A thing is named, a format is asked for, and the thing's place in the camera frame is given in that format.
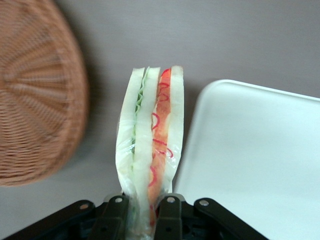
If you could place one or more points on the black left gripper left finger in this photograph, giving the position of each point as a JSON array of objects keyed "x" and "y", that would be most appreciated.
[{"x": 110, "y": 220}]

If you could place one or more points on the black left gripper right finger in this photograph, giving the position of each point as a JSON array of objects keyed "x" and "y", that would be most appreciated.
[{"x": 170, "y": 220}]

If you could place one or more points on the triangle sandwich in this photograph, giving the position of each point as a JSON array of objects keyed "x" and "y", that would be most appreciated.
[{"x": 142, "y": 125}]

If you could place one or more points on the beige plastic tray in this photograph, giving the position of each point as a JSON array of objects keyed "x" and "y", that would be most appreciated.
[{"x": 250, "y": 150}]

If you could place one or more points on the round brown wicker basket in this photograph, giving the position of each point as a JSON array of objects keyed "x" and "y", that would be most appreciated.
[{"x": 37, "y": 100}]

